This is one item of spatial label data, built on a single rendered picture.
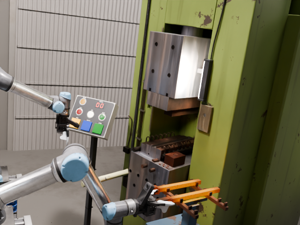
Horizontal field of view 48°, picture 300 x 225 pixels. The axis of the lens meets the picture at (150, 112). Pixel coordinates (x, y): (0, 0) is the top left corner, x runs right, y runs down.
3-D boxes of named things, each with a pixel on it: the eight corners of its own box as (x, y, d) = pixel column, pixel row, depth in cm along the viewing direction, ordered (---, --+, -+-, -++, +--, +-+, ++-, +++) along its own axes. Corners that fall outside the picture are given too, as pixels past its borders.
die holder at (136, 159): (160, 231, 229) (169, 170, 218) (124, 206, 255) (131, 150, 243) (209, 207, 268) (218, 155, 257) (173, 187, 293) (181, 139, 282)
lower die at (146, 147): (160, 160, 232) (161, 149, 230) (140, 151, 245) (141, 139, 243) (197, 150, 261) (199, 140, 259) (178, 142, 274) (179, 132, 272)
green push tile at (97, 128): (100, 134, 251) (103, 124, 252) (91, 132, 253) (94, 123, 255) (101, 134, 252) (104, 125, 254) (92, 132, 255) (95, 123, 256)
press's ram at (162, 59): (184, 102, 211) (194, 37, 201) (143, 89, 237) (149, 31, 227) (222, 98, 241) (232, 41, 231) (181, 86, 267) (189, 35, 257)
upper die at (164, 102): (166, 111, 223) (168, 97, 221) (146, 103, 236) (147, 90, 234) (205, 106, 252) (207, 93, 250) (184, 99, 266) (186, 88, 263)
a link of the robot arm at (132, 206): (122, 197, 165) (130, 205, 158) (130, 195, 168) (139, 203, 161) (120, 210, 167) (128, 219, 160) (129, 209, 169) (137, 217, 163)
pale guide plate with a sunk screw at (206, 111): (207, 132, 216) (211, 107, 212) (196, 128, 222) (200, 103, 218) (209, 132, 217) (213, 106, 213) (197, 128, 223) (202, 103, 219)
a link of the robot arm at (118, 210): (100, 216, 161) (101, 200, 159) (120, 212, 167) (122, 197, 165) (107, 225, 155) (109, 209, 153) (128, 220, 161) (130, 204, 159)
